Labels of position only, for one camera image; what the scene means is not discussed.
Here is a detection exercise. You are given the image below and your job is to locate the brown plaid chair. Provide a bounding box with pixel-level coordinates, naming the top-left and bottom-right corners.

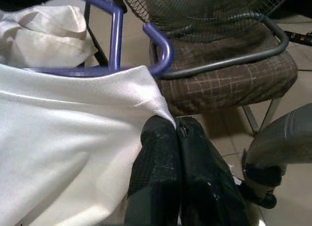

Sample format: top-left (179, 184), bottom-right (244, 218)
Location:
top-left (148, 11), bottom-right (299, 139)

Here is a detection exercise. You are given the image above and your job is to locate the purple hanger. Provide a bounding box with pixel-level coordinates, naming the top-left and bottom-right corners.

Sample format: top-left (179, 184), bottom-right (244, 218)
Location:
top-left (23, 0), bottom-right (174, 80)

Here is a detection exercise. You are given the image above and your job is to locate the black pedestal fan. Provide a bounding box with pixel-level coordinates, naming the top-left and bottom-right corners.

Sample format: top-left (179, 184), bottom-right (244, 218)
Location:
top-left (119, 0), bottom-right (297, 44)

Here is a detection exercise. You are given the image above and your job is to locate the black strap with yellow marks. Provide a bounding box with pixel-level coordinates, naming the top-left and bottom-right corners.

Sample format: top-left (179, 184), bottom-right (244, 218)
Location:
top-left (287, 30), bottom-right (312, 49)

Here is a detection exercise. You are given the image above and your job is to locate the crumpled white t-shirt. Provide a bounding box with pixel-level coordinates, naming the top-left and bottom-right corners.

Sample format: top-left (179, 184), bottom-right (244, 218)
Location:
top-left (0, 3), bottom-right (98, 70)

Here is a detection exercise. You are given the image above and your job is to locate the white t-shirt with dark print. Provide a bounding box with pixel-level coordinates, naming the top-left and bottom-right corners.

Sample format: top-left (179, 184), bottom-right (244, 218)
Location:
top-left (0, 64), bottom-right (176, 226)

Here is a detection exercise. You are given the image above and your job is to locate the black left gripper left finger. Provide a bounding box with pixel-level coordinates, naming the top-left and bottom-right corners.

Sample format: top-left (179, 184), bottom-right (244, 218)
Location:
top-left (123, 115), bottom-right (183, 226)

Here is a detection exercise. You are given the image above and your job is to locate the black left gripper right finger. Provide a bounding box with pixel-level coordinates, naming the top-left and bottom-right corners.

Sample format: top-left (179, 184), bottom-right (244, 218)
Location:
top-left (175, 116), bottom-right (251, 226)

